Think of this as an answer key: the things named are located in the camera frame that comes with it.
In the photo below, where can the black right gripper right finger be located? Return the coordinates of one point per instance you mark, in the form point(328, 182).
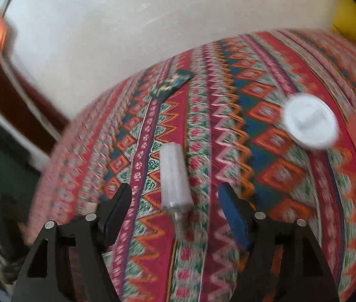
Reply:
point(284, 260)

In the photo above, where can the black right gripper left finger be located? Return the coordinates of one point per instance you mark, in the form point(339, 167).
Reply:
point(46, 274)

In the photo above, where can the white round lid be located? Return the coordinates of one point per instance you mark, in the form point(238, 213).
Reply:
point(310, 122)

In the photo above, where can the dark wooden door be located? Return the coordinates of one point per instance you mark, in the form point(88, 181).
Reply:
point(15, 110)

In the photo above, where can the patterned red table cloth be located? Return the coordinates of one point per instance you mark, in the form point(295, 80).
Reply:
point(227, 119)

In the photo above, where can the dark patterned card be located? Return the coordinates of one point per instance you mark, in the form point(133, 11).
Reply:
point(170, 85)

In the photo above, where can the yellow cushion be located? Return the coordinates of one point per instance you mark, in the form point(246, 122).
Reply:
point(344, 19)

